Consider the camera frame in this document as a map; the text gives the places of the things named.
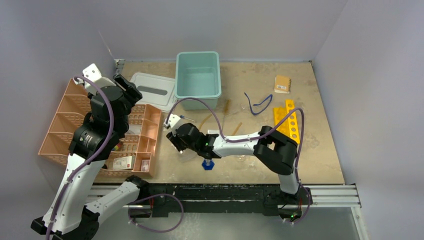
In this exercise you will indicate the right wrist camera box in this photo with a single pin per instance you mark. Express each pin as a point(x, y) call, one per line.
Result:
point(173, 123)

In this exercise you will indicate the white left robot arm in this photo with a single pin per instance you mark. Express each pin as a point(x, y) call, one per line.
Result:
point(70, 216)

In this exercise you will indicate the small card box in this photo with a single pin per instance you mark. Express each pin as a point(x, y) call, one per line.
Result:
point(145, 166)

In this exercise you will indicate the blue rubber band loop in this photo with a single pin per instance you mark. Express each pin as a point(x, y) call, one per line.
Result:
point(258, 108)

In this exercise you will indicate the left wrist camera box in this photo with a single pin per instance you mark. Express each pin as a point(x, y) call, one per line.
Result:
point(93, 74)

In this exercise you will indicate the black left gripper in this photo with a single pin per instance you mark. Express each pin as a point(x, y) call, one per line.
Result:
point(129, 91)

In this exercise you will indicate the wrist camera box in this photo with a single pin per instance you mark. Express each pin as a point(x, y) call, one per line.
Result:
point(173, 123)
point(93, 74)

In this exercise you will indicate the white plastic bin lid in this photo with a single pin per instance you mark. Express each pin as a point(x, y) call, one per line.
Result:
point(156, 90)

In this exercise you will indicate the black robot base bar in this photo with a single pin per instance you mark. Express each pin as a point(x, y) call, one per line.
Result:
point(220, 198)

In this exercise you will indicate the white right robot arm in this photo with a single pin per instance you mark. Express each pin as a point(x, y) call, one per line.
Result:
point(277, 151)

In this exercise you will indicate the graduated cylinder blue base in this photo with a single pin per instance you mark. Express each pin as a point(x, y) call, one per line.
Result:
point(208, 164)

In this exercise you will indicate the clear acrylic test tube rack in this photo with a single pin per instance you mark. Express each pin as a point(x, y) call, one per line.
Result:
point(186, 155)

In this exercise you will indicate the mint green plastic bin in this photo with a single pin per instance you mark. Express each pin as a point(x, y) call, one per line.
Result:
point(198, 75)

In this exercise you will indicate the wire test tube brush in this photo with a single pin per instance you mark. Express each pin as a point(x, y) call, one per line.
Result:
point(225, 112)

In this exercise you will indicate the coloured marker pens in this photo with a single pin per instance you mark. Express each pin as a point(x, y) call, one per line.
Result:
point(117, 147)

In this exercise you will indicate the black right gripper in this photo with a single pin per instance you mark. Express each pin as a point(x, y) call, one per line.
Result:
point(175, 140)

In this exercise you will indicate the small white plastic packet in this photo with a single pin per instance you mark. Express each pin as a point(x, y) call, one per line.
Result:
point(213, 132)

